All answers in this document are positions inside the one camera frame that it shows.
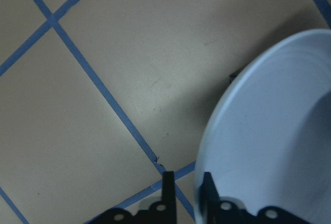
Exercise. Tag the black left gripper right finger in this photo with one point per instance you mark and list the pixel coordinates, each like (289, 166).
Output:
(210, 200)

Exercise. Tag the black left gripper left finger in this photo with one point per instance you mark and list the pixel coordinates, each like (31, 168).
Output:
(168, 208)

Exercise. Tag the blue plate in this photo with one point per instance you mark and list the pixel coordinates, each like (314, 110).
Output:
(267, 142)

